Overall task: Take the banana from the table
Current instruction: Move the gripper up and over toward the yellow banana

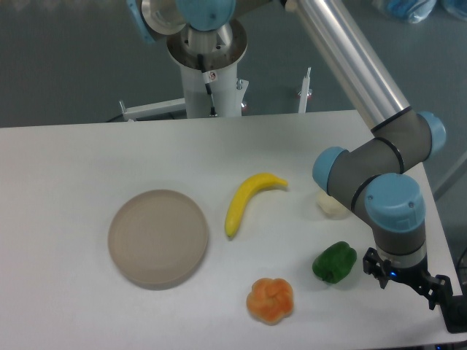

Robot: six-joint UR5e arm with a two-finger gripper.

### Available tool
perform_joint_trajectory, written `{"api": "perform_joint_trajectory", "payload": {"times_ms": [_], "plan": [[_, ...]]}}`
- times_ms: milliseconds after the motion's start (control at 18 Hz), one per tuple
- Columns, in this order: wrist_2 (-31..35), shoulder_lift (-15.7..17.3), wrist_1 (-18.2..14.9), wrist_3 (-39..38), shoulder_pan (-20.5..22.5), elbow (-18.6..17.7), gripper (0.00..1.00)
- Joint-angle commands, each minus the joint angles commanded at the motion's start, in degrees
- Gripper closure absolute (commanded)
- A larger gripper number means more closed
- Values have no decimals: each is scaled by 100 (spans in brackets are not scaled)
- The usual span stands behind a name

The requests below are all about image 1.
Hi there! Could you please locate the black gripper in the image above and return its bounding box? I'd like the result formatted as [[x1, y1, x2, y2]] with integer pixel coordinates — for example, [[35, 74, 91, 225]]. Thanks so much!
[[363, 248, 453, 310]]

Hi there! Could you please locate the beige round plate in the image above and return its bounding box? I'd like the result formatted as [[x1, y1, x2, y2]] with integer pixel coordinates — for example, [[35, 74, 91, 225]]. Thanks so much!
[[107, 190, 209, 290]]

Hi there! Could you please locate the white left pedestal leg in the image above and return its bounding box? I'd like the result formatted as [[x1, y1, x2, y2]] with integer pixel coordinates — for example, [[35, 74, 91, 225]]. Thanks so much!
[[119, 98, 185, 121]]

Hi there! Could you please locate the green bell pepper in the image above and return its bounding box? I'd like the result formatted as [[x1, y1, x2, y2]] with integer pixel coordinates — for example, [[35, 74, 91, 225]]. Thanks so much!
[[312, 241, 357, 284]]

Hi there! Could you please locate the white garlic bulb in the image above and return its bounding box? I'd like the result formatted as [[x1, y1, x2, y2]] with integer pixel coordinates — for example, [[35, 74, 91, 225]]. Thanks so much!
[[316, 190, 349, 219]]

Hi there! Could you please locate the black base cable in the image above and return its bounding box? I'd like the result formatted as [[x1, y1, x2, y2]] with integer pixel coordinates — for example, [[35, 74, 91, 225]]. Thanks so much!
[[197, 53, 219, 118]]

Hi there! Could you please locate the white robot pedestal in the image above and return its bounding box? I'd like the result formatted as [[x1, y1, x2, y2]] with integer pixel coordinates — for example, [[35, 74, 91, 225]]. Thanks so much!
[[167, 20, 250, 118]]

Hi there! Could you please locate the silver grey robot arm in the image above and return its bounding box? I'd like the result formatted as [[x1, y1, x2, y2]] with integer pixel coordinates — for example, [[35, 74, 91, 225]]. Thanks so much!
[[128, 1, 455, 311]]

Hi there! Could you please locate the yellow banana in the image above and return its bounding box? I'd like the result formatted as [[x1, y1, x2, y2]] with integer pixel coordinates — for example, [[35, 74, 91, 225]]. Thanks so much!
[[224, 173, 288, 239]]

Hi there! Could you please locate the white right pedestal leg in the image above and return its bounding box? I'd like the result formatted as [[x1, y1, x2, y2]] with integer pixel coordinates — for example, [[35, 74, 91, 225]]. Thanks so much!
[[298, 67, 312, 114]]

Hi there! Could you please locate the blue plastic bag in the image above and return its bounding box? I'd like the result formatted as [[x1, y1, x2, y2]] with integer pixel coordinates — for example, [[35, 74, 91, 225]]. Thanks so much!
[[371, 0, 466, 24]]

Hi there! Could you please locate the white pedestal leg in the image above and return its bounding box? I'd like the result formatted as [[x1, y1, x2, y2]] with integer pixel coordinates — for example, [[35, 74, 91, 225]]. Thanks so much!
[[119, 98, 185, 121], [298, 67, 312, 114]]

